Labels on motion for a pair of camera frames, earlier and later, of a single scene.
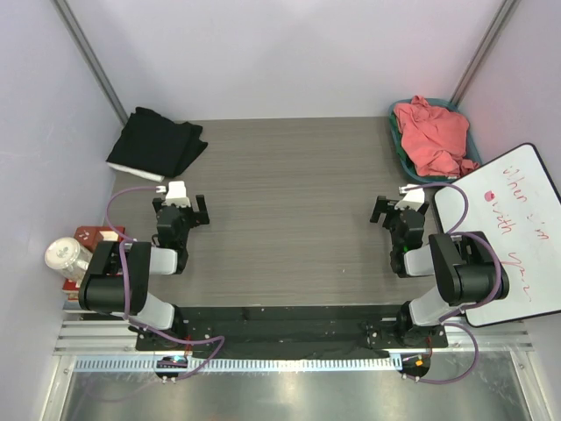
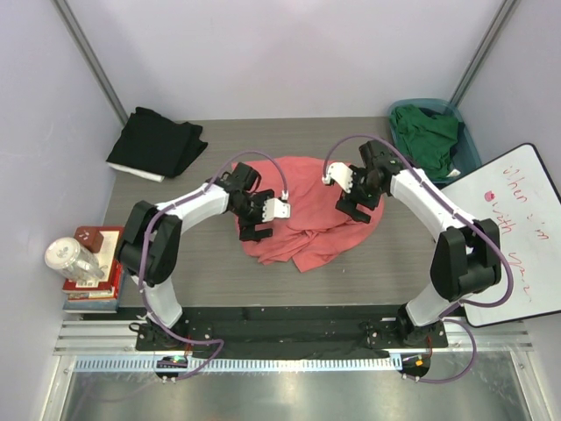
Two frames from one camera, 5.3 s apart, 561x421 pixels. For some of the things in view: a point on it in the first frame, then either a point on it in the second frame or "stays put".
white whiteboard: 516,210 stays put
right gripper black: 381,207 → 349,206
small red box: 88,236 stays put
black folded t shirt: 154,142 stays put
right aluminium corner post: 507,9 stays put
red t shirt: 435,139 → 316,233
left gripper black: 199,217 → 247,229
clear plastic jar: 66,254 stays put
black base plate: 290,328 stays put
